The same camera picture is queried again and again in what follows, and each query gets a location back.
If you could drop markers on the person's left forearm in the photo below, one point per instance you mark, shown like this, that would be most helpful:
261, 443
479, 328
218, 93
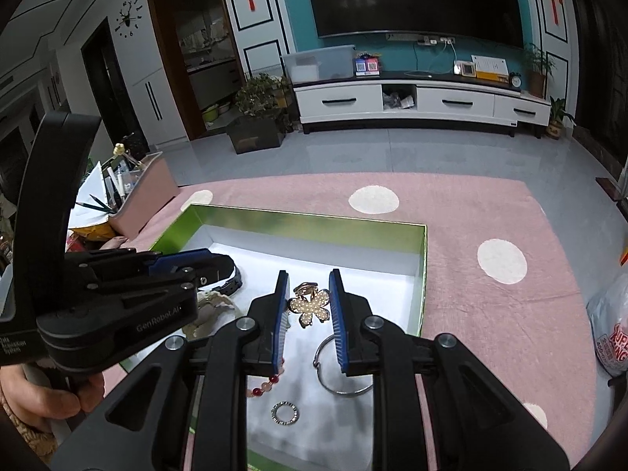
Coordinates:
32, 441

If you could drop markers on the white television cabinet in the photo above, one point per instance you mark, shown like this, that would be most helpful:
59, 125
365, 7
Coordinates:
343, 103

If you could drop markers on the large leafy plant in planter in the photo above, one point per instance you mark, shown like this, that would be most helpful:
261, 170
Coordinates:
255, 103

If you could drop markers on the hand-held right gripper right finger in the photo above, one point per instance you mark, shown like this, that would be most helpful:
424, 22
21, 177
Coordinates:
339, 333

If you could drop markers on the small potted floor plant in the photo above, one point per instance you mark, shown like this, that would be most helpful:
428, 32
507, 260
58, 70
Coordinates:
554, 125

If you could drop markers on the white printed plastic bag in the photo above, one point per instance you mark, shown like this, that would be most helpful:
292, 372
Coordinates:
611, 328

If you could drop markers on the black deer wall clock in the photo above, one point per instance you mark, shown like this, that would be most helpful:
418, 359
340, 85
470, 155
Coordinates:
128, 20

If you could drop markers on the potted plant in brown pot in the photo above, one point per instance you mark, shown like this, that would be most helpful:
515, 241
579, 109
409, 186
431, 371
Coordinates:
537, 83

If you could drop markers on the large black television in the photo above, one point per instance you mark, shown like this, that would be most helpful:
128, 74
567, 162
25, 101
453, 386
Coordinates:
417, 0

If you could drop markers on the small black alarm clock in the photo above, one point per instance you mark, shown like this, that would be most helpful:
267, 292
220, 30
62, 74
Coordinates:
515, 80

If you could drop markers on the person's left hand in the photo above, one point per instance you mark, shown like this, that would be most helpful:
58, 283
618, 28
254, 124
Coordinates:
39, 397

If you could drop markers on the small white device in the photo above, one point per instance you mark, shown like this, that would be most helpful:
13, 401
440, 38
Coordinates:
465, 68

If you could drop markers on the translucent plastic storage bin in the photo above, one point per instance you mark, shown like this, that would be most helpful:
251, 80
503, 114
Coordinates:
319, 64

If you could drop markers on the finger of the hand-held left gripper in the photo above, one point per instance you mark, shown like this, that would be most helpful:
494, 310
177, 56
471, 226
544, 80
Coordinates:
206, 270
181, 259

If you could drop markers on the pink desk organiser box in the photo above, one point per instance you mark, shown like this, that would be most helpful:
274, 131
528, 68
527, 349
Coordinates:
147, 196

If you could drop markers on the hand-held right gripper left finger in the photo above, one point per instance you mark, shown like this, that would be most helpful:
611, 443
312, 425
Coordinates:
279, 326

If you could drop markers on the wall power strip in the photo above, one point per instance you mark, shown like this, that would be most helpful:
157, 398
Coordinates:
422, 38

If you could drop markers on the cream wrist watch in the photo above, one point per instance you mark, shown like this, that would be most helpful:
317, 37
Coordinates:
211, 311

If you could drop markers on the black wrist watch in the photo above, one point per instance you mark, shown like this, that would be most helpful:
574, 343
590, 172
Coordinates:
236, 280

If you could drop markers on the green cardboard box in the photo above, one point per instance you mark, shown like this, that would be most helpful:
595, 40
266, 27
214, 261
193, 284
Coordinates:
314, 255

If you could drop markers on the yellow and white box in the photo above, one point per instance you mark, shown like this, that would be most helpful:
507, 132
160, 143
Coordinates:
489, 66

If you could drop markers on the gold flower hair clip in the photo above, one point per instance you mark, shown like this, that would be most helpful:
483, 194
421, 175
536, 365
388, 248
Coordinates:
311, 306

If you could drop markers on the silver bangle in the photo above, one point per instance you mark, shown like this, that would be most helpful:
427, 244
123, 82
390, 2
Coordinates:
316, 364

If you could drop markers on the stack of white papers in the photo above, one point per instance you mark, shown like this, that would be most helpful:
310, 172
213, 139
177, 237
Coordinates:
91, 196

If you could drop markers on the pink polka dot tablecloth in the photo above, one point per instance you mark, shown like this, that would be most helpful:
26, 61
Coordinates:
490, 328

